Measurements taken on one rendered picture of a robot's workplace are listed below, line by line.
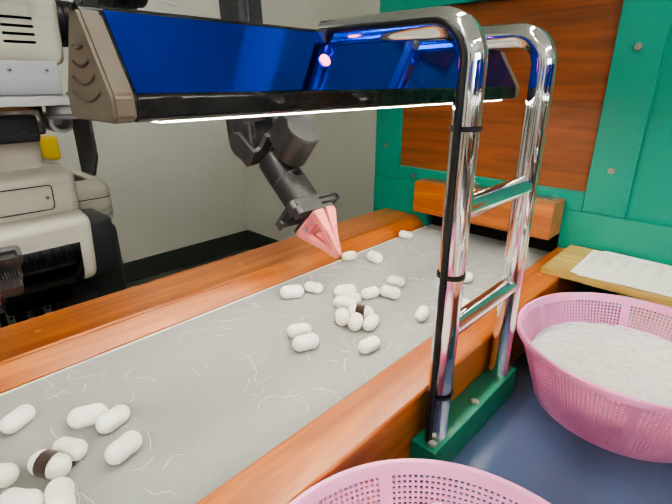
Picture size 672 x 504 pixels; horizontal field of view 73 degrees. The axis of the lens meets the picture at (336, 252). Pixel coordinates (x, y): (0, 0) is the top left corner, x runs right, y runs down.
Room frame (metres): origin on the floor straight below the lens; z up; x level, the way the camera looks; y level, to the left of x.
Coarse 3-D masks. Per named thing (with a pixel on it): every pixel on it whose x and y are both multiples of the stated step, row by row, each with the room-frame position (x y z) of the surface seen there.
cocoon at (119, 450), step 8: (128, 432) 0.33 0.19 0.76; (136, 432) 0.34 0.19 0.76; (120, 440) 0.32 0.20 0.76; (128, 440) 0.33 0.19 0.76; (136, 440) 0.33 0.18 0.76; (112, 448) 0.31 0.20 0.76; (120, 448) 0.32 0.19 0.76; (128, 448) 0.32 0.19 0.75; (136, 448) 0.33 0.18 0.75; (104, 456) 0.31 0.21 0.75; (112, 456) 0.31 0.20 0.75; (120, 456) 0.31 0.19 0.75; (128, 456) 0.32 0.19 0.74; (112, 464) 0.31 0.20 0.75
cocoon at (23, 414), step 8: (16, 408) 0.37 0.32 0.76; (24, 408) 0.37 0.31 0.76; (32, 408) 0.37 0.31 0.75; (8, 416) 0.36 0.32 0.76; (16, 416) 0.36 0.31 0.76; (24, 416) 0.36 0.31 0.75; (32, 416) 0.37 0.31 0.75; (0, 424) 0.35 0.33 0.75; (8, 424) 0.35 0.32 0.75; (16, 424) 0.35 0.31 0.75; (24, 424) 0.36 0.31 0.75; (8, 432) 0.35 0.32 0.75
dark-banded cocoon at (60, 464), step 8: (32, 456) 0.30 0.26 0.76; (56, 456) 0.30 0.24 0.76; (64, 456) 0.31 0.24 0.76; (32, 464) 0.30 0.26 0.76; (48, 464) 0.30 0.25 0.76; (56, 464) 0.30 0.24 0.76; (64, 464) 0.30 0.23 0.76; (32, 472) 0.30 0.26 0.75; (48, 472) 0.29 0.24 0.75; (56, 472) 0.29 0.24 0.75; (64, 472) 0.30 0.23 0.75
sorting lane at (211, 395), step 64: (384, 256) 0.84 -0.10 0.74; (192, 320) 0.58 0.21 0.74; (256, 320) 0.58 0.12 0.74; (320, 320) 0.58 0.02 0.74; (384, 320) 0.58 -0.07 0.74; (64, 384) 0.43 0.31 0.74; (128, 384) 0.43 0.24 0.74; (192, 384) 0.43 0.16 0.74; (256, 384) 0.43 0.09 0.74; (320, 384) 0.43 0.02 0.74; (0, 448) 0.33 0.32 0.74; (192, 448) 0.33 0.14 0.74; (256, 448) 0.33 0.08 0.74
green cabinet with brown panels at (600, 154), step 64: (384, 0) 1.14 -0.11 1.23; (448, 0) 1.02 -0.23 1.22; (512, 0) 0.95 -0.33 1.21; (576, 0) 0.87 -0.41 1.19; (640, 0) 0.79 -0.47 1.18; (512, 64) 0.94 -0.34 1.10; (576, 64) 0.86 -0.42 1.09; (640, 64) 0.78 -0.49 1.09; (384, 128) 1.13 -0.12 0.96; (448, 128) 1.02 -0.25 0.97; (512, 128) 0.92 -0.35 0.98; (576, 128) 0.84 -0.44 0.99; (640, 128) 0.77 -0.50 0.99; (576, 192) 0.82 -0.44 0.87; (640, 192) 0.76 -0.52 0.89
